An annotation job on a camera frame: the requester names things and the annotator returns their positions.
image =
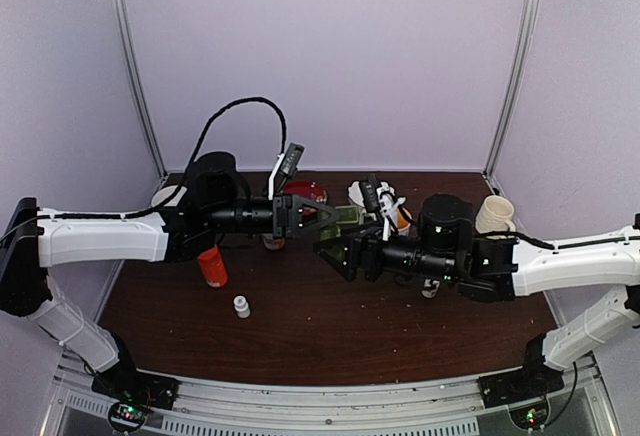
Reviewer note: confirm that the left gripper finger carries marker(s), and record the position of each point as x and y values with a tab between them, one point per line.
304	205
312	223

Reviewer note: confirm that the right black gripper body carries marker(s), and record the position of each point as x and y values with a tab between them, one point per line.
370	239

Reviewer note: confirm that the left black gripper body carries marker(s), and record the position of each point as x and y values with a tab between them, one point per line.
280	228

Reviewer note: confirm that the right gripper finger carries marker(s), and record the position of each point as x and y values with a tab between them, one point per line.
342	241
335	255

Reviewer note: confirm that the green pill organizer box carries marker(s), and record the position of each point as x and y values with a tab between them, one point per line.
348	216

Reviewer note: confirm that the white labelled pill bottle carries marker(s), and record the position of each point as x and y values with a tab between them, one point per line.
430	288

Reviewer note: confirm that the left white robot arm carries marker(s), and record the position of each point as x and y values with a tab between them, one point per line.
212	199

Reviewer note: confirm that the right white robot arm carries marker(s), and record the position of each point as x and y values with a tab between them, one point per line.
501	266

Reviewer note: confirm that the red floral plate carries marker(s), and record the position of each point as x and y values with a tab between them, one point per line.
308	189

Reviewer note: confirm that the grey-capped orange label bottle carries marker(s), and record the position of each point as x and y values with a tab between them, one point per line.
272	243

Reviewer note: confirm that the white scalloped bowl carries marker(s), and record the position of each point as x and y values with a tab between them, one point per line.
354	194

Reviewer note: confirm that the patterned mug orange inside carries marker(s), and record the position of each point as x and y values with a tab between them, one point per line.
404	221

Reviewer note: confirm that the orange pill bottle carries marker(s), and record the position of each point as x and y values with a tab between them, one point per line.
212	267

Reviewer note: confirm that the small white bottle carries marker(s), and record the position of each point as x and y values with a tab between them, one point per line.
241	307

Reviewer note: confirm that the small white bowl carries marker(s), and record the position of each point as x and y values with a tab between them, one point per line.
169	195

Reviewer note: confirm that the cream ribbed mug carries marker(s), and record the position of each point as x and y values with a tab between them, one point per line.
495	215

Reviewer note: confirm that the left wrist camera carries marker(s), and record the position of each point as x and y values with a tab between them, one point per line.
285	169

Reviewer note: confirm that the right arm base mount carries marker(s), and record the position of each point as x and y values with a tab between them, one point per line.
518	385

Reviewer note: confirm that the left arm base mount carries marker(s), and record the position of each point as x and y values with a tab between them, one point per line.
143	390

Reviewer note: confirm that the front aluminium rail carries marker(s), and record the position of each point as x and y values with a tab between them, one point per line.
452	406

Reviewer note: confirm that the left aluminium frame post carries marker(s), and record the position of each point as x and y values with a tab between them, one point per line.
134	79

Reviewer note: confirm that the aluminium frame post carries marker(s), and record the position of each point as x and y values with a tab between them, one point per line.
529	15
134	79

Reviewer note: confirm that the right aluminium frame post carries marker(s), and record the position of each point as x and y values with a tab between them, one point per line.
529	15

